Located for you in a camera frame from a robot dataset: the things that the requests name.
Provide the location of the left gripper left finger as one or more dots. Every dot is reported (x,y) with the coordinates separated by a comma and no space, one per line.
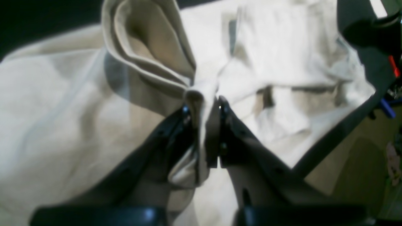
(136,192)

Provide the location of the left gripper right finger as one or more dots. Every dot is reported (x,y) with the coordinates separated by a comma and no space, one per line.
(268,192)

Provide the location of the white T-shirt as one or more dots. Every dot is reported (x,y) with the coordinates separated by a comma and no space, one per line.
(75,105)

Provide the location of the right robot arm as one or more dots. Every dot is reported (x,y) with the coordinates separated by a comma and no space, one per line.
(375,24)

